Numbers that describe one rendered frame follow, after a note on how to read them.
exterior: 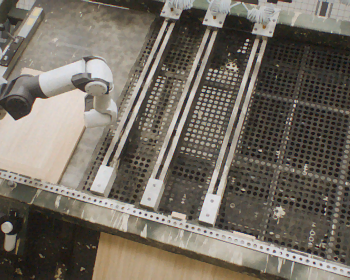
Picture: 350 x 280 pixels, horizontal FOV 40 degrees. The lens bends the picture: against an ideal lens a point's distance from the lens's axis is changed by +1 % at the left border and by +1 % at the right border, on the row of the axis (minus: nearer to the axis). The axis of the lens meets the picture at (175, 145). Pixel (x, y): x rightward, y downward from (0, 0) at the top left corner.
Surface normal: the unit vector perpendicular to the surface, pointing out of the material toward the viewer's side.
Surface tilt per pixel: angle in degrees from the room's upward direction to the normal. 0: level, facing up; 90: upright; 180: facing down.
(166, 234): 51
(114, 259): 90
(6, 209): 90
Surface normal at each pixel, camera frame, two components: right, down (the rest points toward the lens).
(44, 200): -0.07, -0.49
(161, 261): -0.24, 0.14
